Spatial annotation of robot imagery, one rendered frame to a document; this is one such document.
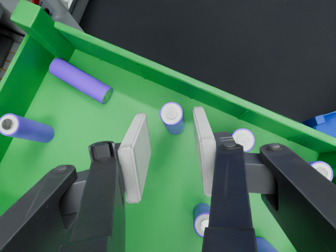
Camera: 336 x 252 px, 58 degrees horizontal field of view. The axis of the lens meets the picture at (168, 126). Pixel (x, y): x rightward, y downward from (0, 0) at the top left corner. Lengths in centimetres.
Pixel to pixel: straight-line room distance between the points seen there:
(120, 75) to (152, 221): 15
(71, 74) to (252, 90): 58
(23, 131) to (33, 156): 6
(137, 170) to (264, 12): 78
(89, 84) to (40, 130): 6
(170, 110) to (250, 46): 64
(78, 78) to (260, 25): 65
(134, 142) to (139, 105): 15
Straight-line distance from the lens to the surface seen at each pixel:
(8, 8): 62
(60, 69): 31
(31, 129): 28
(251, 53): 85
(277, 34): 88
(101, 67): 32
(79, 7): 91
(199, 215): 23
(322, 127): 84
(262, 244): 28
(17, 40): 74
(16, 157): 34
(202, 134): 15
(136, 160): 15
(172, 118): 23
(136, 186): 15
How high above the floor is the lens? 77
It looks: 81 degrees down
